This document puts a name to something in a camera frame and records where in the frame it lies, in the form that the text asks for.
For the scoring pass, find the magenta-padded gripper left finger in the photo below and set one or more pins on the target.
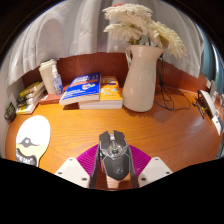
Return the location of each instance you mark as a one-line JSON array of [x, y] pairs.
[[71, 171]]

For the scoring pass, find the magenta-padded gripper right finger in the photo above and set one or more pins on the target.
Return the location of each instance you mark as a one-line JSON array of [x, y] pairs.
[[154, 170]]

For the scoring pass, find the black grey gaming mouse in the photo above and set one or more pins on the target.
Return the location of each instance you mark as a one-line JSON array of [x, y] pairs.
[[115, 156]]

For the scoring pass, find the white round printed mouse pad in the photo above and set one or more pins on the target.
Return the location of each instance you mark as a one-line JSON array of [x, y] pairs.
[[35, 131]]

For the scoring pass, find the red-brown book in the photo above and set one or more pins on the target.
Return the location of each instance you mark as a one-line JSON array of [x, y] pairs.
[[50, 99]]

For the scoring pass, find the yellow and white book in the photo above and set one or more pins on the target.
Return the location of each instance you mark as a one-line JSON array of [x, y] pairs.
[[26, 108]]

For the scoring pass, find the white paper sheet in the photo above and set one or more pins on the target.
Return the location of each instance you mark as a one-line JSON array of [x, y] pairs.
[[217, 124]]

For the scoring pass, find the blue book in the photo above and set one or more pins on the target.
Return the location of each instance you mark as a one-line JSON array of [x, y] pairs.
[[81, 88]]

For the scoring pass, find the orange book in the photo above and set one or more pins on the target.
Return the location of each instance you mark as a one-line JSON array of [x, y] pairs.
[[111, 95]]

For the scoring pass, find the white laptop on stand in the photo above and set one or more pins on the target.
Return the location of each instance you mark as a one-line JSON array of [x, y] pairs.
[[207, 101]]

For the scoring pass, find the white ceramic jug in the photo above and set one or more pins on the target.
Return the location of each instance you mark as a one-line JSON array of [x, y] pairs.
[[141, 83]]

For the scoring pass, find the white lidded tumbler cup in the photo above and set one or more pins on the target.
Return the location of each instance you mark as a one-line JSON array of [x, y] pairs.
[[46, 75]]

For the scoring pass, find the window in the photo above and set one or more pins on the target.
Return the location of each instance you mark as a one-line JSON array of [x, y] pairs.
[[211, 60]]

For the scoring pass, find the white curtain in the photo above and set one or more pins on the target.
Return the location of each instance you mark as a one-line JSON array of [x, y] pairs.
[[73, 26]]

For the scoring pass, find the white flower bouquet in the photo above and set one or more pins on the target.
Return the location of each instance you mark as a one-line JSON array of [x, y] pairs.
[[133, 23]]

